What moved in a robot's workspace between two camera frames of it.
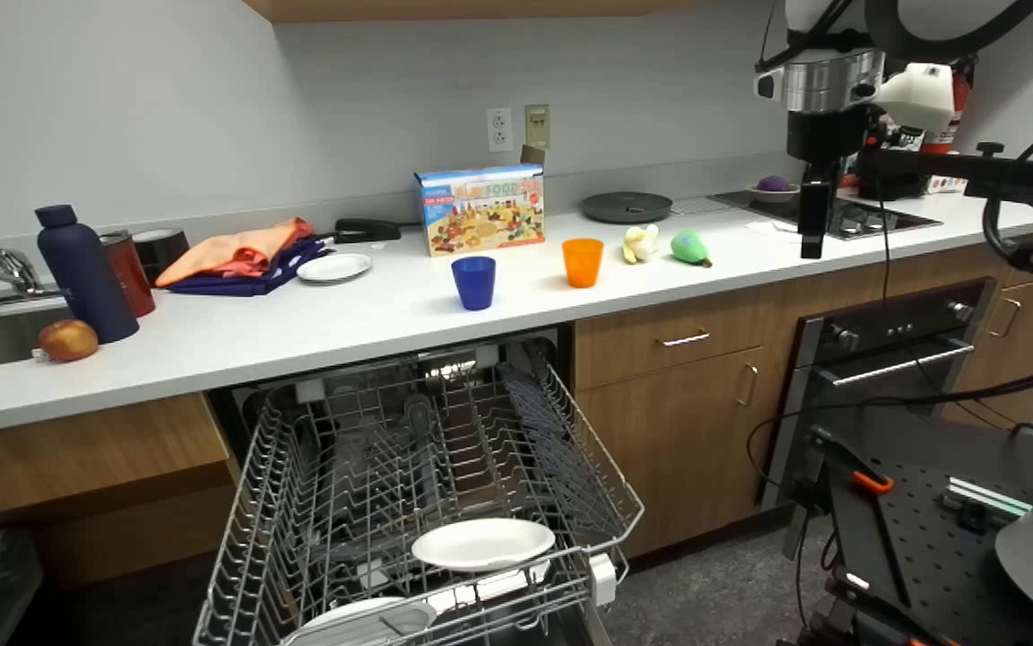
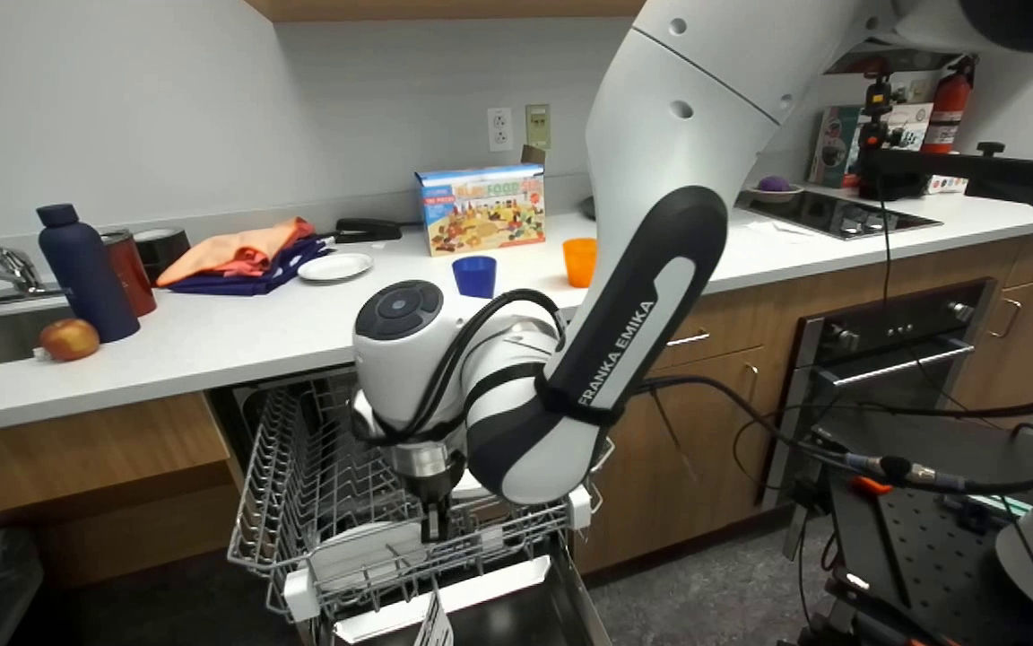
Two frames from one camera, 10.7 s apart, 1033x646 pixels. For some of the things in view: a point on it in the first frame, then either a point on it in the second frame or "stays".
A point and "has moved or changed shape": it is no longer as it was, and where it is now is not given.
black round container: (160, 252) stays
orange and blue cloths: (240, 265) stays
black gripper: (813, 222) → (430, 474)
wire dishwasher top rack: (474, 491) has moved or changed shape
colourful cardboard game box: (483, 209) stays
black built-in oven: (887, 365) stays
